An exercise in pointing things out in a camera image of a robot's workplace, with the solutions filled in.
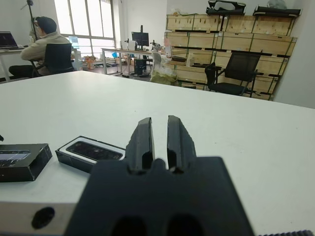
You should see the flat black case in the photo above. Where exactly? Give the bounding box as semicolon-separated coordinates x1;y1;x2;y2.
252;4;303;17

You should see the wooden shipping crate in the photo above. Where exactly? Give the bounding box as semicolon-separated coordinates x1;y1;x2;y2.
250;91;274;101
252;73;282;94
164;31;221;50
166;63;210;84
222;14;296;37
217;32;298;57
179;81;208;91
213;52;289;77
165;13;224;33
170;48;215;67

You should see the black mesh folding chair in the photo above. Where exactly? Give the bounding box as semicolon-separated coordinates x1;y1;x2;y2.
208;52;261;98

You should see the black printed box lid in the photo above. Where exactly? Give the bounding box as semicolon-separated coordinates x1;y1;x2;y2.
0;143;53;183

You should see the person in beige jacket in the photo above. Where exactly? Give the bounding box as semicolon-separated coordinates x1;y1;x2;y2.
8;16;72;79

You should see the light blue screen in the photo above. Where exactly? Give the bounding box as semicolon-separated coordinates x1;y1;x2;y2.
68;36;81;49

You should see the olive green sack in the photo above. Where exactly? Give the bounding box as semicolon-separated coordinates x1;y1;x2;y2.
150;70;178;86

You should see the open dark laptop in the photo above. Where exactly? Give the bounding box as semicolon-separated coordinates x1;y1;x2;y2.
0;31;25;51

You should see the white plastic chair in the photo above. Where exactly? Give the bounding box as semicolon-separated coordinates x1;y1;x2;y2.
152;52;164;74

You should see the black fabric office chair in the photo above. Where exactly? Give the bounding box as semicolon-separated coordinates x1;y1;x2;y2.
31;43;75;77

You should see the black case with white goggles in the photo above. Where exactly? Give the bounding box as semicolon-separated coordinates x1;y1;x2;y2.
206;0;247;16

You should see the black computer monitor on stand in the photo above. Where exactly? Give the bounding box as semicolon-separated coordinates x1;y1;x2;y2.
131;25;150;51

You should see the grey plastic bag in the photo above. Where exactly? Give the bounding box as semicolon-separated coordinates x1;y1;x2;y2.
267;0;287;10

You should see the tan top white-frame desk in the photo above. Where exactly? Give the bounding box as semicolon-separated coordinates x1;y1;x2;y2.
101;47;158;76

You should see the black PC tower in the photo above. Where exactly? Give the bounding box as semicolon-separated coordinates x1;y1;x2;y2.
134;58;148;75

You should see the large grid window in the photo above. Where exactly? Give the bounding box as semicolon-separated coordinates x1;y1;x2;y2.
54;0;116;59

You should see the black box base white insert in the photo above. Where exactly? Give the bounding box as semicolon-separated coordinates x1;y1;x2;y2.
55;135;126;174

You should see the orange cardboard box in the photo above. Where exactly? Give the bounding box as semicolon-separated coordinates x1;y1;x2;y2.
85;56;97;70

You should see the black tripod stand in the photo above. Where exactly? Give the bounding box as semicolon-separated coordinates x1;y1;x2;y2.
20;0;39;41

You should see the white office desk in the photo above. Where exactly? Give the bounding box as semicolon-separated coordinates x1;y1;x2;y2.
0;46;28;83

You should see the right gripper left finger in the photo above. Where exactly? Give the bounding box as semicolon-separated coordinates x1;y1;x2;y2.
125;117;156;174

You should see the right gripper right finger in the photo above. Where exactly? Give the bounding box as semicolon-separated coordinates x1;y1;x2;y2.
166;115;197;174

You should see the pink and white package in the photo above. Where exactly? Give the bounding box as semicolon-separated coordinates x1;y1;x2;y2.
163;37;173;58

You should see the slim black camera with screen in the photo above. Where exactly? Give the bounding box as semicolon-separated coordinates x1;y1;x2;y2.
65;141;123;161

